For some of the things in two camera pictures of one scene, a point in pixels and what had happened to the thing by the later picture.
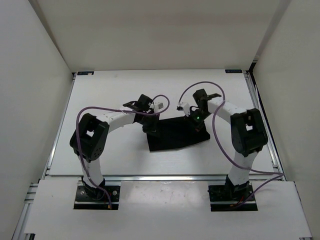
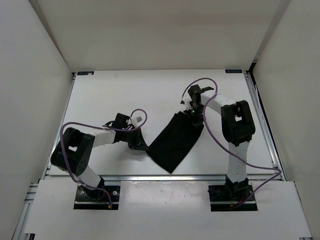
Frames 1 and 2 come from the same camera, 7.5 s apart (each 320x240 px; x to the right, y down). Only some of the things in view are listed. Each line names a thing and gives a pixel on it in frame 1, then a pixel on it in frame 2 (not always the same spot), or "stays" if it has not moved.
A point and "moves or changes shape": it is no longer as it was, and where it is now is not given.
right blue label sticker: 233,71 stays
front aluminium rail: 162,178 stays
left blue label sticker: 85,73 stays
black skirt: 176,132 moves or changes shape
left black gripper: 153,127 -> 139,142
